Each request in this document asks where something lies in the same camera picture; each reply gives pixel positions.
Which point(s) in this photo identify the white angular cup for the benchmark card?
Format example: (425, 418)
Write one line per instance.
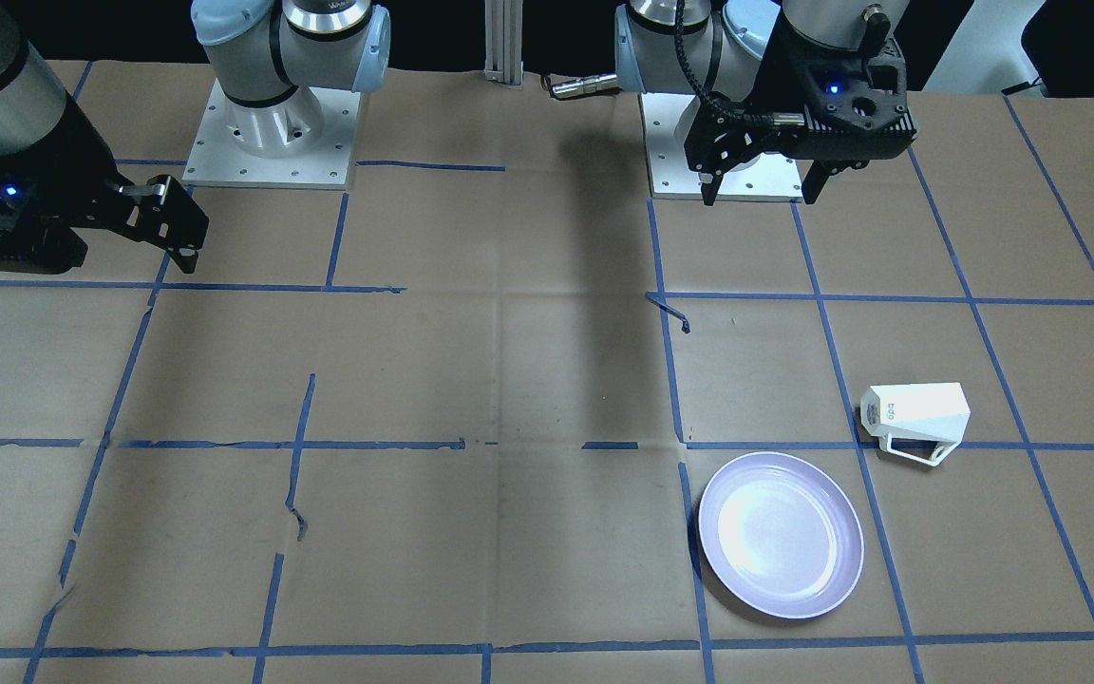
(936, 413)

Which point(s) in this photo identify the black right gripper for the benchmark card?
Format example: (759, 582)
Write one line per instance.
(72, 157)

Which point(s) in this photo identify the aluminium frame post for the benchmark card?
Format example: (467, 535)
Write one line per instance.
(502, 31)

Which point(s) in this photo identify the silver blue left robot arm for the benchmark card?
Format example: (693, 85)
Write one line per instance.
(690, 48)

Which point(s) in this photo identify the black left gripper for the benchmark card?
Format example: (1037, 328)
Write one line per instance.
(773, 84)

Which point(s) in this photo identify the lavender round plate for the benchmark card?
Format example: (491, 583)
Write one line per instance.
(781, 535)

